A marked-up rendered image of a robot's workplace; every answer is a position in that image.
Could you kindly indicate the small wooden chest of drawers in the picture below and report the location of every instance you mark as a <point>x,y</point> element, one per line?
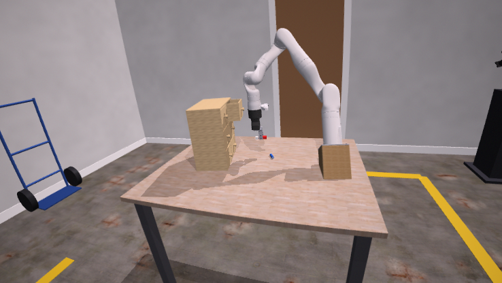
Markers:
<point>206,134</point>

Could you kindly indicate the light wooden drawer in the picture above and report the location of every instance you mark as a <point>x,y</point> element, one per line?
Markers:
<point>229,154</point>
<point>224,116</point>
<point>231,128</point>
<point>226,136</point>
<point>233,144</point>
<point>235,109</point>

